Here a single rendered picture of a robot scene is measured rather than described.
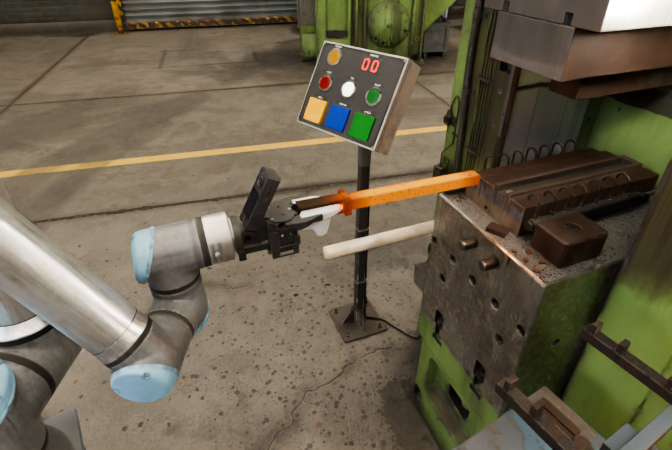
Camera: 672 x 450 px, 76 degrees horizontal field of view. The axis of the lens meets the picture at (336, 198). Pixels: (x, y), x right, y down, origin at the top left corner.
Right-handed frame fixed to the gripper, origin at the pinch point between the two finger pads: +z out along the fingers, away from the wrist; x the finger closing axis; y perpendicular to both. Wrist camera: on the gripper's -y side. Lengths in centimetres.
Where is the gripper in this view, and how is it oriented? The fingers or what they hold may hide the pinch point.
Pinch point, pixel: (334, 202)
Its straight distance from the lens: 83.4
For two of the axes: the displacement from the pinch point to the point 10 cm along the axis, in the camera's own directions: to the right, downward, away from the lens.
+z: 9.3, -2.1, 3.0
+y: 0.1, 8.4, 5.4
